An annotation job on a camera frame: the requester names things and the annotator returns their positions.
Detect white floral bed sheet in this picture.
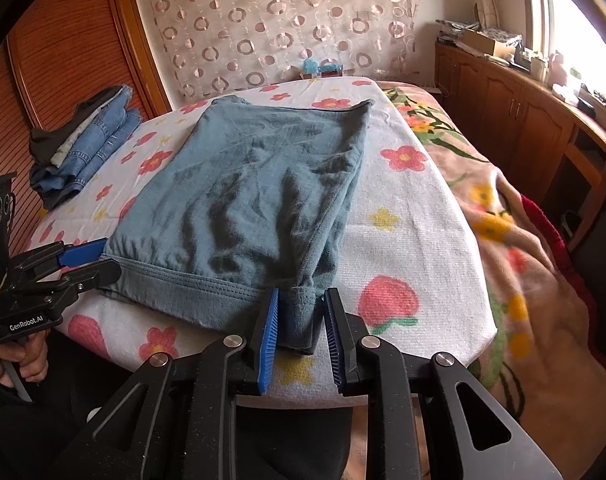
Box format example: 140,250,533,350
30,77,497,408

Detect teal blue shorts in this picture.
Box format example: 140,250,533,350
104,96,373,354

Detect pink floral blanket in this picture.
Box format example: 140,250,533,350
380,81,606,479

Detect blue toy on headboard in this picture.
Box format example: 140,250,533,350
300,58,343,79

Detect folded dark grey garment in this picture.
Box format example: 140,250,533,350
29,84,123,167

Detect long wooden sideboard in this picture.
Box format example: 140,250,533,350
434,42,606,250

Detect white cup on sideboard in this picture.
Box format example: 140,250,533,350
530,55,548,84

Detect person's left hand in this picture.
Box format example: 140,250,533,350
0,330,49,388

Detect pink circle-pattern curtain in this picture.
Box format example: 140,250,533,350
140,0,420,103

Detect cardboard box on sideboard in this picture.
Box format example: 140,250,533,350
461,28,522,61

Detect folded blue jeans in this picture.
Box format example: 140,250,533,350
29,84,142,211

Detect pink figurine by window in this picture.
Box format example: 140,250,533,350
547,51,568,88

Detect wooden louvered wardrobe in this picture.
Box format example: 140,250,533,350
0,0,171,252

